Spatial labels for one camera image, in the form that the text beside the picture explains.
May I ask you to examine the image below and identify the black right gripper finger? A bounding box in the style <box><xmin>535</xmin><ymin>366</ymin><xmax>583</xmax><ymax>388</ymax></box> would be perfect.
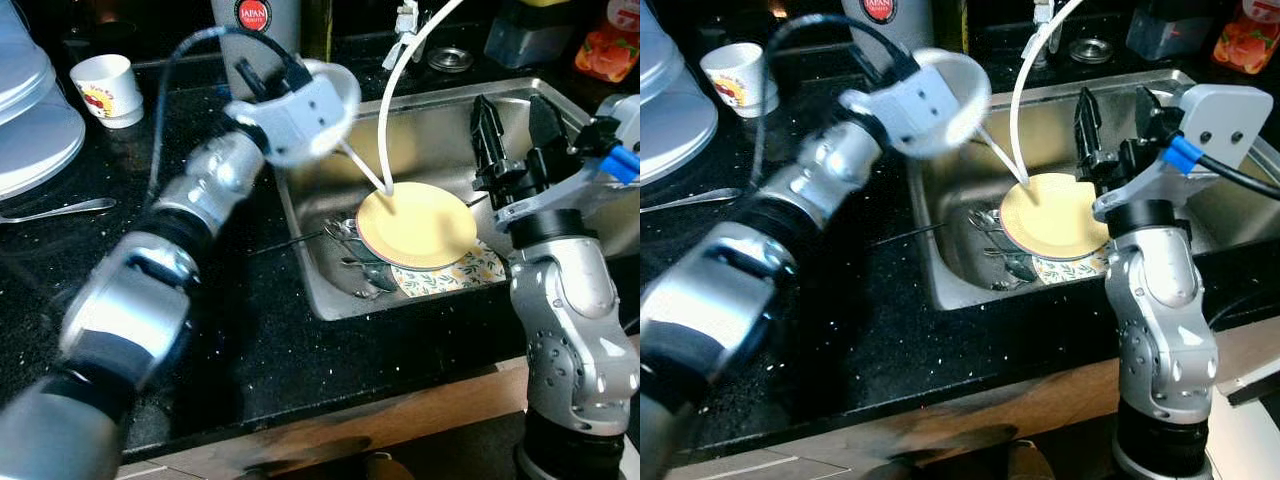
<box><xmin>527</xmin><ymin>95</ymin><xmax>571</xmax><ymax>153</ymax></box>
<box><xmin>1135</xmin><ymin>85</ymin><xmax>1186</xmax><ymax>141</ymax></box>
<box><xmin>1074</xmin><ymin>87</ymin><xmax>1109</xmax><ymax>161</ymax></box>
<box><xmin>470</xmin><ymin>95</ymin><xmax>507</xmax><ymax>169</ymax></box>

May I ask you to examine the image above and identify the stainless steel sink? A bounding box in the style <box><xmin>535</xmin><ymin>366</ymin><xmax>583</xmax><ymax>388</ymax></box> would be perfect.
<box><xmin>272</xmin><ymin>75</ymin><xmax>641</xmax><ymax>323</ymax></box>
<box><xmin>905</xmin><ymin>68</ymin><xmax>1280</xmax><ymax>313</ymax></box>

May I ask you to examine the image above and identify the round metal drain cap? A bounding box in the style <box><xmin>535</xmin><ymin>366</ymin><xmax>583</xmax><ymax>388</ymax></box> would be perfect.
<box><xmin>1068</xmin><ymin>37</ymin><xmax>1116</xmax><ymax>64</ymax></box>
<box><xmin>428</xmin><ymin>45</ymin><xmax>476</xmax><ymax>73</ymax></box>

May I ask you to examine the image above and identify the dark jar with yellow lid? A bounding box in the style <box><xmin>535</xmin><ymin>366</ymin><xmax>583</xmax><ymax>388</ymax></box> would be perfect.
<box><xmin>1125</xmin><ymin>0</ymin><xmax>1216</xmax><ymax>61</ymax></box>
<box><xmin>483</xmin><ymin>0</ymin><xmax>573</xmax><ymax>69</ymax></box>

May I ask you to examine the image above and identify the orange pump soap bottle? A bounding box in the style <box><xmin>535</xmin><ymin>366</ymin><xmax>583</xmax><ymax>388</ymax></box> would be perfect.
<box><xmin>573</xmin><ymin>0</ymin><xmax>641</xmax><ymax>84</ymax></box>
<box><xmin>1212</xmin><ymin>0</ymin><xmax>1280</xmax><ymax>76</ymax></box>

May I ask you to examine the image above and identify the yellow plate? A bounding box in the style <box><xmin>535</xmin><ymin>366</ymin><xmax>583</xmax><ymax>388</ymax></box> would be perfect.
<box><xmin>998</xmin><ymin>172</ymin><xmax>1111</xmax><ymax>261</ymax></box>
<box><xmin>355</xmin><ymin>182</ymin><xmax>479</xmax><ymax>271</ymax></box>

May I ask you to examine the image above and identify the floral print plate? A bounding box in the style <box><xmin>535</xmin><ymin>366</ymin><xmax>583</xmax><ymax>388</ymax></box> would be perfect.
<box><xmin>388</xmin><ymin>240</ymin><xmax>508</xmax><ymax>299</ymax></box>
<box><xmin>1030</xmin><ymin>245</ymin><xmax>1111</xmax><ymax>286</ymax></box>

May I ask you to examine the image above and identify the gooseneck metal faucet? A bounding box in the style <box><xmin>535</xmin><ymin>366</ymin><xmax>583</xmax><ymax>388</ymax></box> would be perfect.
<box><xmin>1030</xmin><ymin>0</ymin><xmax>1063</xmax><ymax>61</ymax></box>
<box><xmin>382</xmin><ymin>0</ymin><xmax>426</xmax><ymax>71</ymax></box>

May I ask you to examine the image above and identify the white round appliance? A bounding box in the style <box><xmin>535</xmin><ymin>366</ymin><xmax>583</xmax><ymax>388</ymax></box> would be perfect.
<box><xmin>0</xmin><ymin>0</ymin><xmax>88</xmax><ymax>201</ymax></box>
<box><xmin>640</xmin><ymin>0</ymin><xmax>719</xmax><ymax>186</ymax></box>

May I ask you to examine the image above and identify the yellow oil bottle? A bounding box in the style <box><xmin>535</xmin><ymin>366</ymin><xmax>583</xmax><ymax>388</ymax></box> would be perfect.
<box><xmin>933</xmin><ymin>0</ymin><xmax>969</xmax><ymax>56</ymax></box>
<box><xmin>300</xmin><ymin>0</ymin><xmax>334</xmax><ymax>63</ymax></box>

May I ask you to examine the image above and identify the white printed paper cup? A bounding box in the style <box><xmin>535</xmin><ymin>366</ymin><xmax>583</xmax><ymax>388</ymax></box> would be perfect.
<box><xmin>700</xmin><ymin>42</ymin><xmax>781</xmax><ymax>119</ymax></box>
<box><xmin>68</xmin><ymin>53</ymin><xmax>146</xmax><ymax>129</ymax></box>

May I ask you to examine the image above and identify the steel canister with red label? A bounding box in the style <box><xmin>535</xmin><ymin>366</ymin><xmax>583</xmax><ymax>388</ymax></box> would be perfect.
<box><xmin>840</xmin><ymin>0</ymin><xmax>936</xmax><ymax>71</ymax></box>
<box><xmin>210</xmin><ymin>0</ymin><xmax>303</xmax><ymax>101</ymax></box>

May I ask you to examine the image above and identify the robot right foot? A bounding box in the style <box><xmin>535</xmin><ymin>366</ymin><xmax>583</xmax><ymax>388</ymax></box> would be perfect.
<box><xmin>1005</xmin><ymin>440</ymin><xmax>1056</xmax><ymax>480</ymax></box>
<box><xmin>365</xmin><ymin>450</ymin><xmax>416</xmax><ymax>480</ymax></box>

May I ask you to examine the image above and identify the black cable with blue plug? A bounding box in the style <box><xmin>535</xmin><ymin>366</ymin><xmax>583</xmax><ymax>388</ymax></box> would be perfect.
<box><xmin>1165</xmin><ymin>135</ymin><xmax>1280</xmax><ymax>201</ymax></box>
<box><xmin>600</xmin><ymin>145</ymin><xmax>641</xmax><ymax>186</ymax></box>

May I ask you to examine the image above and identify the white flexible hose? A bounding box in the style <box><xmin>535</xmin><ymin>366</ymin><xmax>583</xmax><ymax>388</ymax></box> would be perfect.
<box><xmin>975</xmin><ymin>0</ymin><xmax>1086</xmax><ymax>189</ymax></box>
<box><xmin>340</xmin><ymin>0</ymin><xmax>466</xmax><ymax>196</ymax></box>

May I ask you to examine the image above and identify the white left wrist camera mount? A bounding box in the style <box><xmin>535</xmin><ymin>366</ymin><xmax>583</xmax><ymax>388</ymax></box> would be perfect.
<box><xmin>222</xmin><ymin>58</ymin><xmax>363</xmax><ymax>169</ymax></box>
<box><xmin>840</xmin><ymin>48</ymin><xmax>993</xmax><ymax>159</ymax></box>

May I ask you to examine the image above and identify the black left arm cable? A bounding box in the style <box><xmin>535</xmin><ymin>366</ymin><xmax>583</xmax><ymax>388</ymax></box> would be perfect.
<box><xmin>750</xmin><ymin>14</ymin><xmax>923</xmax><ymax>191</ymax></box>
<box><xmin>150</xmin><ymin>27</ymin><xmax>316</xmax><ymax>201</ymax></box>

